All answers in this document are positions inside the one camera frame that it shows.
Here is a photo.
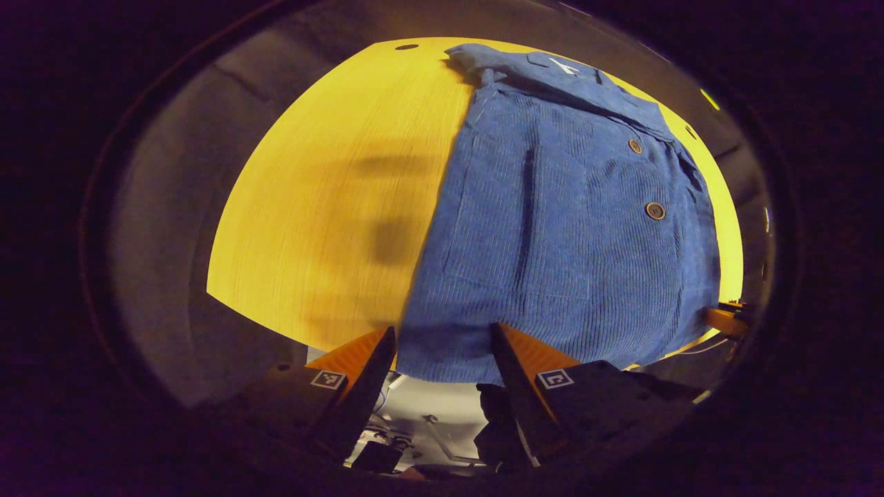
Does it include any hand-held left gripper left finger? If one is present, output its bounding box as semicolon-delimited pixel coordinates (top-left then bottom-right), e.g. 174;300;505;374
207;326;398;463

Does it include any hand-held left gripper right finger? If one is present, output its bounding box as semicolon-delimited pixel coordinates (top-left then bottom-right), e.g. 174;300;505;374
489;322;698;467

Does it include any blue corduroy shirt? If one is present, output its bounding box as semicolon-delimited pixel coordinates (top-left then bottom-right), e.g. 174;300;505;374
395;43;722;384

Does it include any dark box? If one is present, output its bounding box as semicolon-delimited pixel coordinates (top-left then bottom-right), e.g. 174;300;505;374
352;442;401;474

